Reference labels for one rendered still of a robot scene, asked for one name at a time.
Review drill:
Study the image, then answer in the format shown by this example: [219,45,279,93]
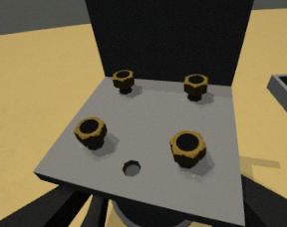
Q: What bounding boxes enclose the grey shallow tray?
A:
[266,74,287,113]

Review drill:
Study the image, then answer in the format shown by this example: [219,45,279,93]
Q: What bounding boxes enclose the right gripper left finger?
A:
[0,185,109,227]

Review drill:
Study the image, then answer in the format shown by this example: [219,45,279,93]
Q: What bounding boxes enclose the brass hex nut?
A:
[169,130,206,166]
[74,116,107,147]
[113,70,135,89]
[184,75,208,96]

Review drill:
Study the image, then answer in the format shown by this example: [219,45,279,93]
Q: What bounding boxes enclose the grey l-shaped metal bracket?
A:
[33,0,254,227]

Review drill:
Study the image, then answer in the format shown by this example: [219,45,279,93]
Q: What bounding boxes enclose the black cylinder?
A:
[89,87,201,227]

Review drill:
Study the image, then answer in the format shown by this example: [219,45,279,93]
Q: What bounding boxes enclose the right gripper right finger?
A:
[241,174,287,227]

